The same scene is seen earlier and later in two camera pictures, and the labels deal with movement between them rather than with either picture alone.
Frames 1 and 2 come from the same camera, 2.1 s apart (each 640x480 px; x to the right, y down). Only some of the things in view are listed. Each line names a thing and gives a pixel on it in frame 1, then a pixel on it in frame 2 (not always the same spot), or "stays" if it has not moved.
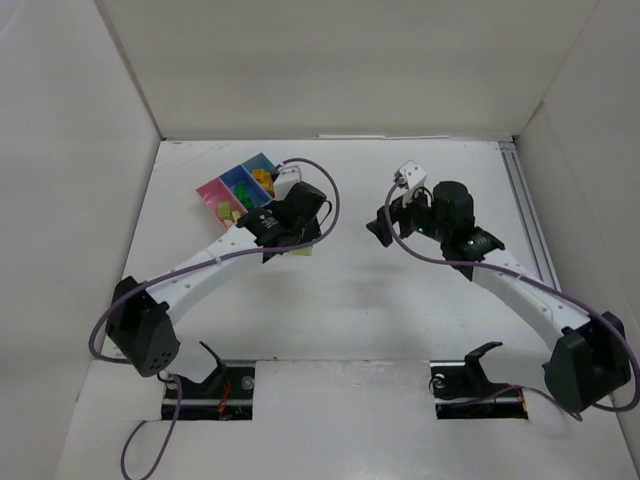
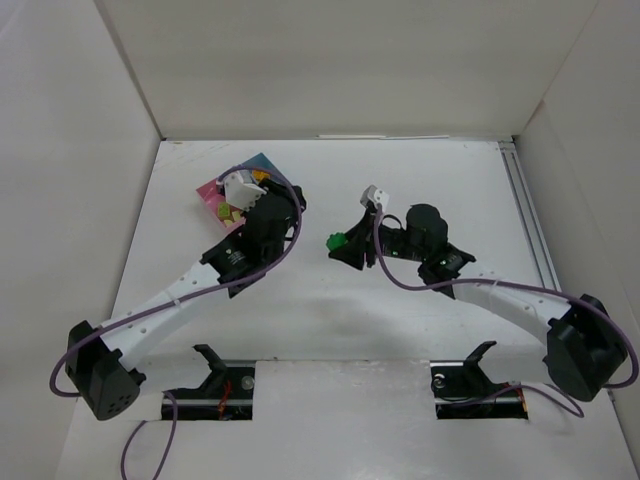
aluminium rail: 528,214 stays
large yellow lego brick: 258,174 stays
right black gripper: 391,223 to 360,240
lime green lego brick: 224,210 stays
